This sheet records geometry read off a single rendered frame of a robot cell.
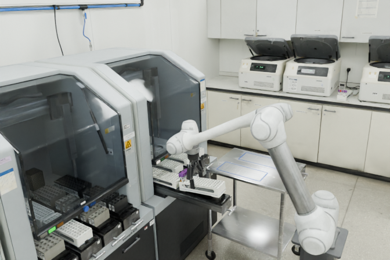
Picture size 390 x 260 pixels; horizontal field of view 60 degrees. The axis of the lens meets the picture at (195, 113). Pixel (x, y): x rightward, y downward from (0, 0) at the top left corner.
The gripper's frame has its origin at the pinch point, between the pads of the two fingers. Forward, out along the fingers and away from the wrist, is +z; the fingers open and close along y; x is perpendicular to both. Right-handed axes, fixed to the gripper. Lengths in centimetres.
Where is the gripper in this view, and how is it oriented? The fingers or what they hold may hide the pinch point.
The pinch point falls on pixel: (197, 181)
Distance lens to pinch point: 222.0
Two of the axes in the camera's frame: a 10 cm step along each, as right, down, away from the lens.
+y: 5.3, -2.8, 8.0
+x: -8.4, -0.4, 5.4
